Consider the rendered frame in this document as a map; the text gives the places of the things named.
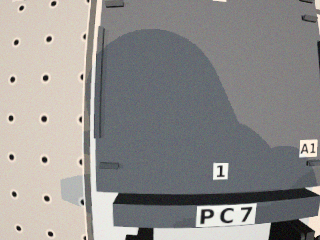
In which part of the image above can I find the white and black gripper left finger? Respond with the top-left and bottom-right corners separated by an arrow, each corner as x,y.
125,228 -> 154,240

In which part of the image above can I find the grey flat base plate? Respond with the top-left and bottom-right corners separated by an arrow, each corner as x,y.
0,0 -> 90,240

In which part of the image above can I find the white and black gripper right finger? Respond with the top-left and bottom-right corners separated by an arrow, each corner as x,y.
268,219 -> 320,240

